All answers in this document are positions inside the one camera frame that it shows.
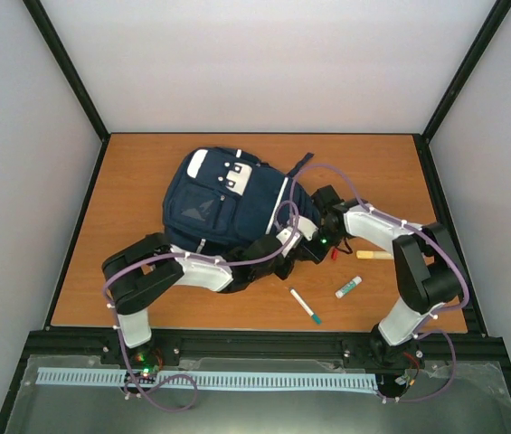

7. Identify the green capped white marker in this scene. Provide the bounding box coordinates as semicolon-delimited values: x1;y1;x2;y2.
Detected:
289;288;322;325

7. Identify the navy blue student backpack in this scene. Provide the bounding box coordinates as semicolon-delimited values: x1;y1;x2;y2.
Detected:
162;146;320;259

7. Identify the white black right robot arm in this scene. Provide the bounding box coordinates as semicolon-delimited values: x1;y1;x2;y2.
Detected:
297;185;469;367

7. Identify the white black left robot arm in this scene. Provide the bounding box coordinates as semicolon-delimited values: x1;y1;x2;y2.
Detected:
101;228;302;364

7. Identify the yellow highlighter pen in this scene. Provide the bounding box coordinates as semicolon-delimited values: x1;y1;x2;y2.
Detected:
355;250;393;260

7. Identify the green white glue stick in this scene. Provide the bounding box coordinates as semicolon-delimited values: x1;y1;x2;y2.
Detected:
335;276;363;298

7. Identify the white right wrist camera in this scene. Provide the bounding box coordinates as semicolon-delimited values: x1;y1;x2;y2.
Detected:
297;216;318;241

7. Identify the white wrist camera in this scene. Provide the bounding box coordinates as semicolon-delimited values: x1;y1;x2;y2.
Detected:
276;227;301;257
297;216;318;241

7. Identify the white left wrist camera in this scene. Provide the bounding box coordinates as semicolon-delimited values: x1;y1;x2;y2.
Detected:
276;227;301;257

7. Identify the light blue slotted cable duct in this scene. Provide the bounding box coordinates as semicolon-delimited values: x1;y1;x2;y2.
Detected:
35;367;377;393

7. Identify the metal front base plate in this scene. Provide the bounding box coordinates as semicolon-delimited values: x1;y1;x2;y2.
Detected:
0;356;511;433

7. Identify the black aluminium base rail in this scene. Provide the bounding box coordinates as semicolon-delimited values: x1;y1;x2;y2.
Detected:
24;328;507;374

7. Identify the black right frame post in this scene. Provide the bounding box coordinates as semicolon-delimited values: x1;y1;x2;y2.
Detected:
420;0;511;142

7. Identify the black frame post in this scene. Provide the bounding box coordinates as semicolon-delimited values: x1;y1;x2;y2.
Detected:
22;0;110;135
420;0;511;142

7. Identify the black left frame post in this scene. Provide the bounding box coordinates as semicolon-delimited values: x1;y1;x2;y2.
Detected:
22;0;110;135

